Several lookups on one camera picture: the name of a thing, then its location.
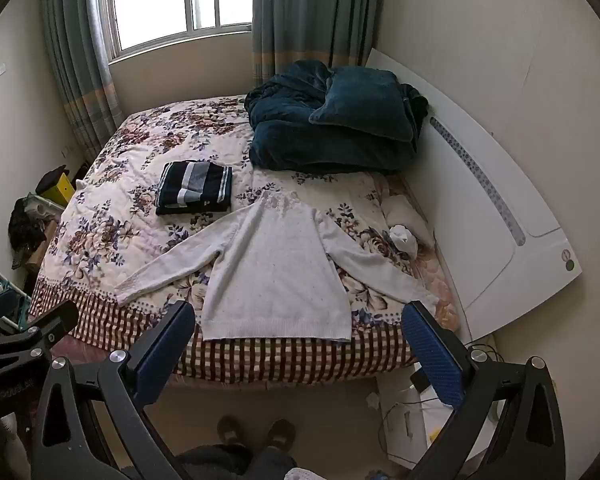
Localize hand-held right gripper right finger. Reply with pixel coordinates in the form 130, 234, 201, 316
401, 301, 567, 480

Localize white sock bundle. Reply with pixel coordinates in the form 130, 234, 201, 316
390, 225, 419, 257

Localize yellow box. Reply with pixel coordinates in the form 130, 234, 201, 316
36, 169, 77, 207

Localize window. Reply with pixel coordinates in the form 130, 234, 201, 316
96, 0, 255, 63

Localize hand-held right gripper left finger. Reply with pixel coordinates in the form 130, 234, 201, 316
30, 300, 197, 480

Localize white headboard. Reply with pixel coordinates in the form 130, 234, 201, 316
365, 47, 583, 341

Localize cardboard box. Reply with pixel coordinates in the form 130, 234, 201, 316
22, 219, 62, 269

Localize white bedside cabinet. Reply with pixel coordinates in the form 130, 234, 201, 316
375, 370, 503, 467

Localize dark teal plush blanket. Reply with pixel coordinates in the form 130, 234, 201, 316
244, 60, 430, 175

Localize teal plastic rack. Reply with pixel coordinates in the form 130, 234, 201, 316
0, 255, 32, 328

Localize folded dark striped garment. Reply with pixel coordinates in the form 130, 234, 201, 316
155, 160, 233, 216

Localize white knit sweater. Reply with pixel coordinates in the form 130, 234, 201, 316
114, 191, 440, 343

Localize black bag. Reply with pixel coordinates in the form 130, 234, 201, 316
8, 199, 48, 255

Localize person's dark trouser legs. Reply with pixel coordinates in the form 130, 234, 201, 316
177, 444, 301, 480

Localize dark teal pillow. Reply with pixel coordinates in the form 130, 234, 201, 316
309, 67, 415, 143

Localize grey-green curtain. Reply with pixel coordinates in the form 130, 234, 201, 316
251, 0, 388, 86
41, 0, 126, 148

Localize floral quilt bed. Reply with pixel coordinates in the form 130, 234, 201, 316
30, 94, 463, 386

